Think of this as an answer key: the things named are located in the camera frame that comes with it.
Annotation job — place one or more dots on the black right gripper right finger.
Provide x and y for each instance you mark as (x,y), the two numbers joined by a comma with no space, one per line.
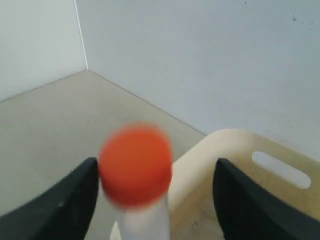
(246,211)

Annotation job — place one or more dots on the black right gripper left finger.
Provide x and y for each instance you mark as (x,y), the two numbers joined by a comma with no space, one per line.
(63,212)

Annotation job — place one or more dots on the orange-capped tube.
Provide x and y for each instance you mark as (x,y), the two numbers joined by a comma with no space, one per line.
(135,169)

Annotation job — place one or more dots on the small cream plastic bin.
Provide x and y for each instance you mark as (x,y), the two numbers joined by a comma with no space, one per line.
(190,197)

